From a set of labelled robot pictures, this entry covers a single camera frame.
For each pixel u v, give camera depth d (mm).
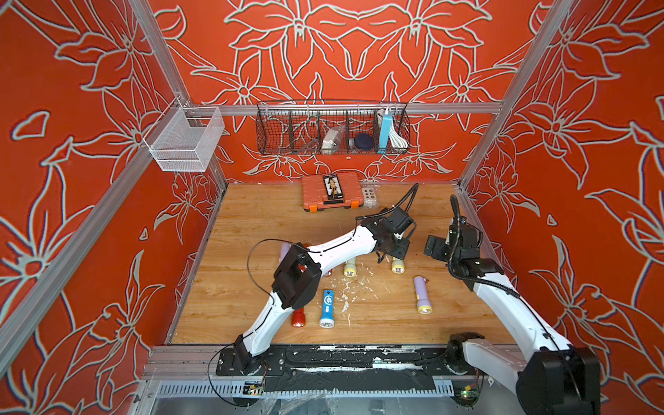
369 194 1109
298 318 786
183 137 928
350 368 727
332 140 913
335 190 1068
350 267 896
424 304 808
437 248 755
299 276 542
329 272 895
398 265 899
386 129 853
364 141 948
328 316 794
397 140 907
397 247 772
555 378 383
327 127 1001
